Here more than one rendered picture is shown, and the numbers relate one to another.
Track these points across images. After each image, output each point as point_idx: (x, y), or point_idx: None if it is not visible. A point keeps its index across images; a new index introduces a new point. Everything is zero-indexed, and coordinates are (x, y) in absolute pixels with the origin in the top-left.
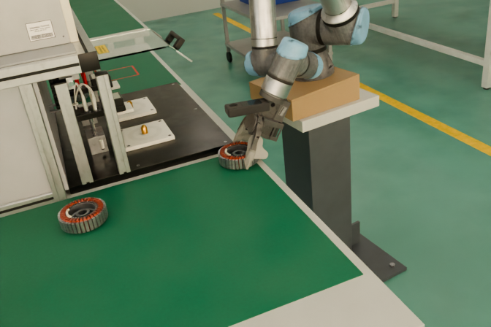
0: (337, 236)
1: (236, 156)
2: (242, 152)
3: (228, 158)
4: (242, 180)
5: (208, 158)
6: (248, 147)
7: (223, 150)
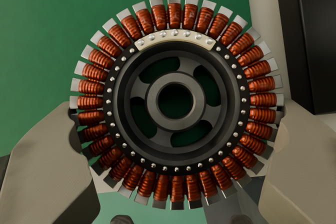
0: (253, 222)
1: (96, 71)
2: (162, 117)
3: (108, 31)
4: (22, 71)
5: None
6: (57, 145)
7: (198, 28)
